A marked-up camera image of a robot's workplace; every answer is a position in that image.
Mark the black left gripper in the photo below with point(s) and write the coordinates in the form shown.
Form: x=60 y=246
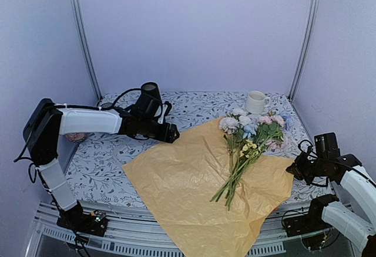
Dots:
x=173 y=128

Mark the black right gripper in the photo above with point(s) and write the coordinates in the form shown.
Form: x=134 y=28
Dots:
x=296 y=170

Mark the orange wrapping paper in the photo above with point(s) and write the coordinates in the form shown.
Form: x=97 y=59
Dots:
x=177 y=181

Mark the artificial flower bouquet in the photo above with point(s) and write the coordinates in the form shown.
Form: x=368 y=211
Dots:
x=246 y=140

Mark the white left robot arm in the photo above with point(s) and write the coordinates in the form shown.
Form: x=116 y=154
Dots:
x=49 y=121

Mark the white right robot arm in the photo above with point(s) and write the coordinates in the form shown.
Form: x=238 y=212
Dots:
x=361 y=187

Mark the tall black vase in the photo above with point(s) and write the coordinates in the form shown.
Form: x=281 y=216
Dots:
x=151 y=89

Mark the cream ceramic mug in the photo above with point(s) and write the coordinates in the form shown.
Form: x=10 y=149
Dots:
x=256 y=102

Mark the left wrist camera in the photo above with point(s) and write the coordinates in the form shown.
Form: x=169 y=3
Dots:
x=164 y=111

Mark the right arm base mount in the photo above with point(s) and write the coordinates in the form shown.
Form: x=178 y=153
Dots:
x=298 y=224

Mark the aluminium front rail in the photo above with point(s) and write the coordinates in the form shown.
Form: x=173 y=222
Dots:
x=134 y=232

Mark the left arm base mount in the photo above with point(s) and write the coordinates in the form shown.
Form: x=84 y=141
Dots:
x=93 y=223

